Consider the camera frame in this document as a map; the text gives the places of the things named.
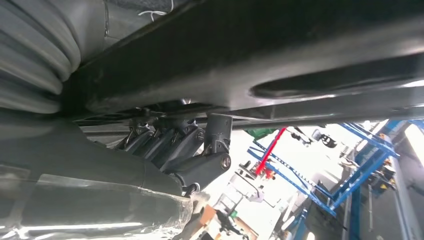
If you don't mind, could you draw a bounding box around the white floor cable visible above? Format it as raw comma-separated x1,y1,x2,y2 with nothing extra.
137,0,175,22

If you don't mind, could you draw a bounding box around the blue steel shelf rack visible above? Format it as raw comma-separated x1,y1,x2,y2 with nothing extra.
246,119,424,240

